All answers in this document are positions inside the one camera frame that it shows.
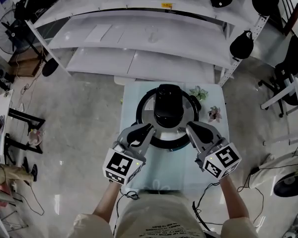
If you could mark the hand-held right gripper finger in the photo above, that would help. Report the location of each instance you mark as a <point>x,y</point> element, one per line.
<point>195,141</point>
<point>217,133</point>

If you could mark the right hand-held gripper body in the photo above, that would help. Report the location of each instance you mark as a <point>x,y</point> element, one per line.
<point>223,161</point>

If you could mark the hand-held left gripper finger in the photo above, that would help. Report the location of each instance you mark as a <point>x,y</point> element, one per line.
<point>146,145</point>
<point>123,134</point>

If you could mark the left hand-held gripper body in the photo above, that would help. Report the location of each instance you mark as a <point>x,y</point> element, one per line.
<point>119,163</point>

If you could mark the blue pressure cooker pot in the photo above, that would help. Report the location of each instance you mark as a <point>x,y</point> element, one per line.
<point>196,104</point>

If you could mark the black silver cooker lid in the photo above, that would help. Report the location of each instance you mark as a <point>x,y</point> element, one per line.
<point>169,103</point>

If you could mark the person's right forearm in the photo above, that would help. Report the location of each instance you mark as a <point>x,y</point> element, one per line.
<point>234,199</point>

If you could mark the person's left forearm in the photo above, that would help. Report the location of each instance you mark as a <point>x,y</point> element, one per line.
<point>108,202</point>

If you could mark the pink potted plant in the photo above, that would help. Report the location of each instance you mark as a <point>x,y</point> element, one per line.
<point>214,114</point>

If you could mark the light blue tablecloth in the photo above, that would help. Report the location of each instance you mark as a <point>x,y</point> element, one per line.
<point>173,167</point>

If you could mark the green potted plant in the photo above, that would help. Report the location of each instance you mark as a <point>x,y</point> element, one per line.
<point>198,93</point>

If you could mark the person's cream shirt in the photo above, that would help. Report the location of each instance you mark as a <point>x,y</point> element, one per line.
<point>161,214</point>

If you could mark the black floor fan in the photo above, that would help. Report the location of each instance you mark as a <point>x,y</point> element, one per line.
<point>290,183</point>

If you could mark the white shelving rack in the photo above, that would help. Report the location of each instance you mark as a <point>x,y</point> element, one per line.
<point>151,58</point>

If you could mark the white pink bowl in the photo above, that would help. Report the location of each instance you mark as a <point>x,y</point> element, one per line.
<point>36,137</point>

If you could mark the small black hanging bag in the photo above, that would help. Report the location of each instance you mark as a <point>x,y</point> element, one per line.
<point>241,46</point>

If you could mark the black office chair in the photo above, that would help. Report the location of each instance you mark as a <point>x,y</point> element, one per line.
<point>288,68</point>

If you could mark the black standing fan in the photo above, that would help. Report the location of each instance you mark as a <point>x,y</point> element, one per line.
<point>50,67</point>

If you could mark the brown wooden box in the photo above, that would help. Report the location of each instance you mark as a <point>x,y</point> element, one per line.
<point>24,67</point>

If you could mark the white table black legs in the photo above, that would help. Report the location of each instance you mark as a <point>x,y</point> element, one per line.
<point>2,105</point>

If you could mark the yellow shelf label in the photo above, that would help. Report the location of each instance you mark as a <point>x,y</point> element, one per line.
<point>167,5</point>

